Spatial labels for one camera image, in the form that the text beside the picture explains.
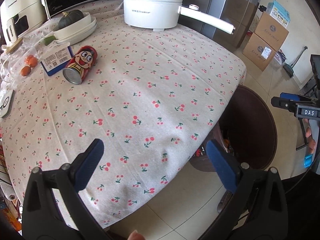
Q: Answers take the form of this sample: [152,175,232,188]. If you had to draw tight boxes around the red cartoon drink can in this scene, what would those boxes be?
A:
[63,46,98,85]

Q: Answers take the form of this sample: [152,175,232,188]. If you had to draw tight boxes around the white blue carton box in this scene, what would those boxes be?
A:
[40,42,74,76]

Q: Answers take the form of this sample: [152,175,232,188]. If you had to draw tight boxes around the brown round trash bin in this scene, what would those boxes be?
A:
[189,86,277,172]

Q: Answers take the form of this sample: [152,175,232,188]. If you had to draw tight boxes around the person's right hand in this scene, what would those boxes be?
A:
[303,119,317,154]

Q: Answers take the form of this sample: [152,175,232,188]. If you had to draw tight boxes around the cardboard box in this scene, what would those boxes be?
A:
[242,33,276,71]
[254,12,289,50]

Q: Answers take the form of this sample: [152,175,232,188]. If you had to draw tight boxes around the upper cardboard box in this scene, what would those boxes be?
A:
[254,12,289,50]

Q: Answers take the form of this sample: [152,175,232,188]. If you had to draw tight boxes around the cherry pattern tablecloth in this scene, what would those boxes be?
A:
[1,0,246,227]

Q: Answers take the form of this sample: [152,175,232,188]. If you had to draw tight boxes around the orange tangerine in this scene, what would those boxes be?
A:
[28,57,38,68]
[24,55,34,64]
[20,66,31,77]

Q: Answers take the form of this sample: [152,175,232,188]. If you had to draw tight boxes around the glass teapot wooden lid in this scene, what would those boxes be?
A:
[1,38,40,90]

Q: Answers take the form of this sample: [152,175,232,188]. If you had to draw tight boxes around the stainless steel refrigerator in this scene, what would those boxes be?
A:
[178,0,261,48]

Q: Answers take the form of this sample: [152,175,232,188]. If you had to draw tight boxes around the stacked white plates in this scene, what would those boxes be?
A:
[55,16,97,45]

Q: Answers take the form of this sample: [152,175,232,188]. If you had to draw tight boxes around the white oval bowl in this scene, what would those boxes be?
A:
[53,12,92,40]

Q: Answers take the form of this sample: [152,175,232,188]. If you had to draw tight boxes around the dark green pumpkin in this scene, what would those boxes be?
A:
[58,10,84,29]

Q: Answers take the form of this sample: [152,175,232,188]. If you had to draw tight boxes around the white electric cooking pot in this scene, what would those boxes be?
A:
[123,0,235,34]

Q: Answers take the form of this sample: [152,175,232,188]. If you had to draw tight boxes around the white wireless charger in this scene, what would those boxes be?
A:
[1,89,15,119]

